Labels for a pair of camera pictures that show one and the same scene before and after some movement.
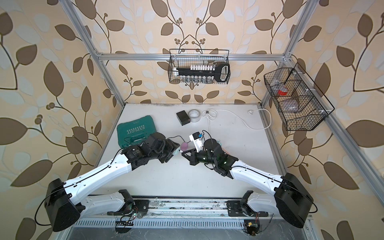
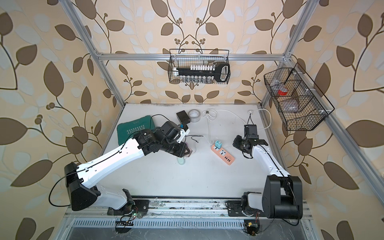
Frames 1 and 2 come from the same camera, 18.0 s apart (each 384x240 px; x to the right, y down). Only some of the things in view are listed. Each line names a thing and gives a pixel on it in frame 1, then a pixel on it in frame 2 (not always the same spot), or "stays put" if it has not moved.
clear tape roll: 194,115 stays put
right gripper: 192,158 to 236,143
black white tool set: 204,73 stays put
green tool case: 134,132 stays put
